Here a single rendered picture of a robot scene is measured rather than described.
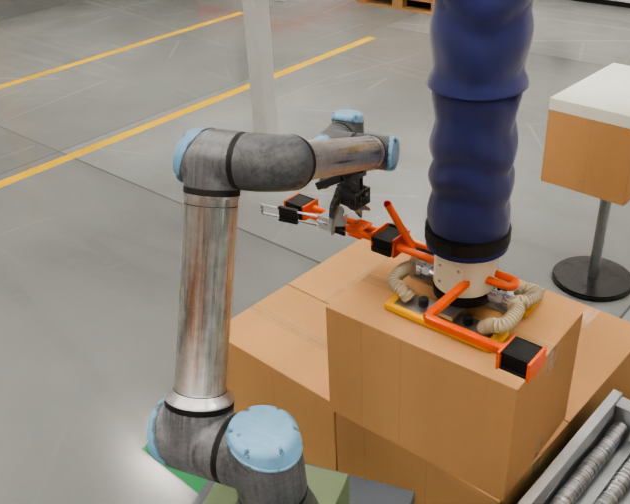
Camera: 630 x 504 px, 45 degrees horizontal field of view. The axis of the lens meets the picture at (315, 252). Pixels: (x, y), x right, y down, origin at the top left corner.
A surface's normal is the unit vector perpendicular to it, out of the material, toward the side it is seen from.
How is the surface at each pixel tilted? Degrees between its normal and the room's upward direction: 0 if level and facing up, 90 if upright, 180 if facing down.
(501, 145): 75
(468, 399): 90
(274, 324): 0
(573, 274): 0
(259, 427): 3
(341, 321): 90
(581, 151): 90
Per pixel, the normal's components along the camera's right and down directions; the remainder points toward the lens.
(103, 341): -0.04, -0.85
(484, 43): -0.11, 0.26
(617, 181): -0.69, 0.40
